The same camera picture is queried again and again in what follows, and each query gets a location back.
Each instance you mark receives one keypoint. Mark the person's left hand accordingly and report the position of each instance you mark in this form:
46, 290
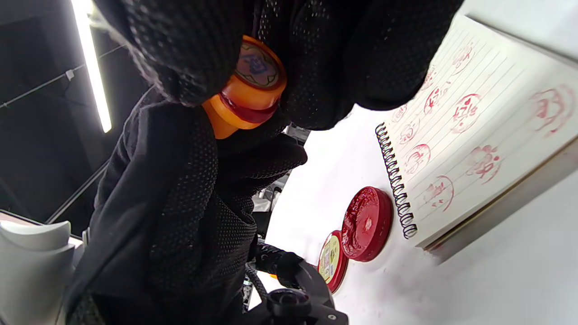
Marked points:
158, 216

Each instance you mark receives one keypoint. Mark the person's right hand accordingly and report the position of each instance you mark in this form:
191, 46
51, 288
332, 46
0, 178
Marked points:
338, 45

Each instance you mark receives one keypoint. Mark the orange stamp cap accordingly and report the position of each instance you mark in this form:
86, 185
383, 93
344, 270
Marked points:
257, 72

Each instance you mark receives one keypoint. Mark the spiral lined notebook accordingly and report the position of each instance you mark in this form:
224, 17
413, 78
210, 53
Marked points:
496, 113

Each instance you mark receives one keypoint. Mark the red ink tin lid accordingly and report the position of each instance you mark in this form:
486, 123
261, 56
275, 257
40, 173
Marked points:
332, 259

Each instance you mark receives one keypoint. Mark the red ink pad base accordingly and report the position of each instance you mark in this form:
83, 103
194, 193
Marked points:
365, 223

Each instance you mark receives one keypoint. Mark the black white left hand controller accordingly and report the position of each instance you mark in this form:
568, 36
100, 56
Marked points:
31, 271

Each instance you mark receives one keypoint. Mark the ceiling light strip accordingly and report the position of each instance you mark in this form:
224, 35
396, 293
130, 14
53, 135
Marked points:
92, 67

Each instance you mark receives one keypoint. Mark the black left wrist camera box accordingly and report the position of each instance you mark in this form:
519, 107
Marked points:
293, 302

